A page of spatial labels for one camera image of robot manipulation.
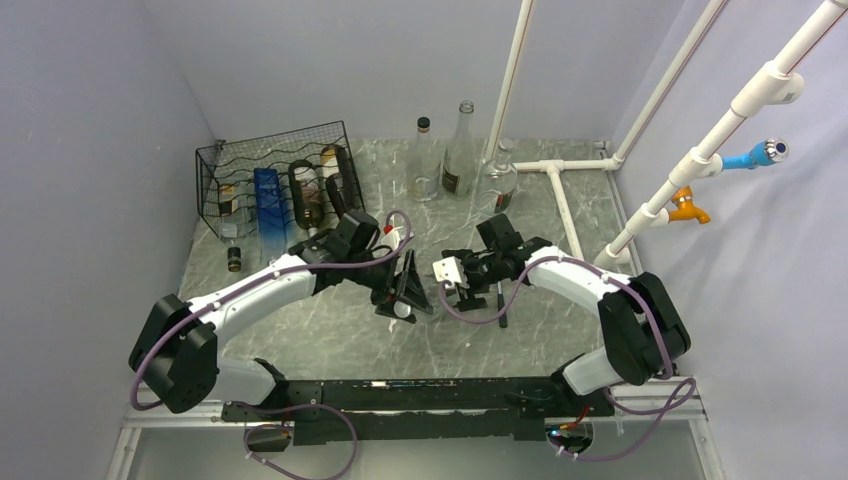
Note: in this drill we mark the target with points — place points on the clear bottle with dark label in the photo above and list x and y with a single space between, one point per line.
459 162

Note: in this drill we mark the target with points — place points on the small bottle black cap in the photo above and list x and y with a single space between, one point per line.
229 235

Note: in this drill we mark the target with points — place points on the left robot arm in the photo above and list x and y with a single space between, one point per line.
176 358

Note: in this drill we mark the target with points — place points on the clear bottle red label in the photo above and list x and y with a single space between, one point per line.
412 307

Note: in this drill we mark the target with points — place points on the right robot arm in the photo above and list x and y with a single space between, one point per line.
642 331

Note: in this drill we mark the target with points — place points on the blue tap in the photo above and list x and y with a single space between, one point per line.
769 152

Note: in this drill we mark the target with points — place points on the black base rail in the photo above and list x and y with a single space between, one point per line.
331 410

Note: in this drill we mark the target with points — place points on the orange tap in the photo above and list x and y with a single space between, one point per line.
685 208

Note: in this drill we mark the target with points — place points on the black handled hammer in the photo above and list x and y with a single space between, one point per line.
502 318

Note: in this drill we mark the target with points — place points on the clear bottle green label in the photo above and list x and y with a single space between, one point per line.
497 181

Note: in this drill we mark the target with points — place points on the clear frosted short bottle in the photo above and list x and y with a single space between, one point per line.
422 164

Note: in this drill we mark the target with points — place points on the dark bottle silver cap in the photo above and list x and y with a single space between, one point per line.
307 197

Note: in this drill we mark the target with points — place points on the amber bottle gold foil neck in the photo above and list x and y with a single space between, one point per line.
337 170

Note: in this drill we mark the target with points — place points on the black wire wine rack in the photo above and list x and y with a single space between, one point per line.
224 174

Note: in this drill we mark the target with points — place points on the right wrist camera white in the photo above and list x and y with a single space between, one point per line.
450 270

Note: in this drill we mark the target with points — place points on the blue glass bottle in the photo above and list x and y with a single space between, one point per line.
272 214

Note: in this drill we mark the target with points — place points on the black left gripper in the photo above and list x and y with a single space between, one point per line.
412 289

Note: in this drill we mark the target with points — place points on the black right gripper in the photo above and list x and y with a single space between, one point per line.
470 302

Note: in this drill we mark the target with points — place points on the white pvc pipe frame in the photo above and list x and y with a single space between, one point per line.
676 86

